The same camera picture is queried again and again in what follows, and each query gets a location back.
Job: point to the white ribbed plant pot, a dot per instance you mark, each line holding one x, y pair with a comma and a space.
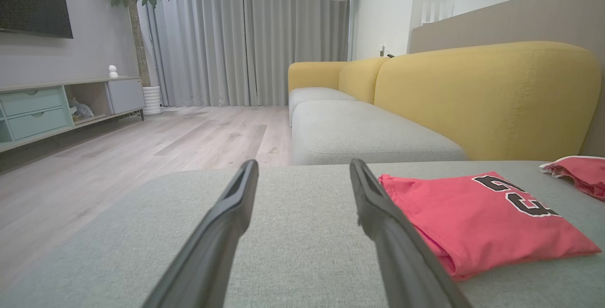
152, 100

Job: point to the white slatted object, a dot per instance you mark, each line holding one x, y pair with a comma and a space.
437, 12

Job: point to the mint green cabinet drawer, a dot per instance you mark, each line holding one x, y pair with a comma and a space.
30, 101
40, 124

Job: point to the red shorts with white stripe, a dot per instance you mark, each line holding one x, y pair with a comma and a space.
583, 171

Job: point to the yellow sofa end cushion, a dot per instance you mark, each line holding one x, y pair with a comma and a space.
314, 74

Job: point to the small white figurine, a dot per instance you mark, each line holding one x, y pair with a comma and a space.
113, 72

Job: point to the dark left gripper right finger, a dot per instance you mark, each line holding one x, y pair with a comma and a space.
401, 260

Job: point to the grey floor length curtain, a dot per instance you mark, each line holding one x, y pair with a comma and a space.
236, 38

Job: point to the grey plush toy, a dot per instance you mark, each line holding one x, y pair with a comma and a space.
81, 109

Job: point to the long low tv cabinet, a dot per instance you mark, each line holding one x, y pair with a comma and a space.
125, 95

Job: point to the red and white jersey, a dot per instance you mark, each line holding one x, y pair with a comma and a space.
472, 223

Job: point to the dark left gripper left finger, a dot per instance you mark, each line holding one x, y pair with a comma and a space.
212, 251

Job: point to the yellow sofa backrest cushion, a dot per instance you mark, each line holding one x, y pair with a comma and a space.
472, 100
359, 79

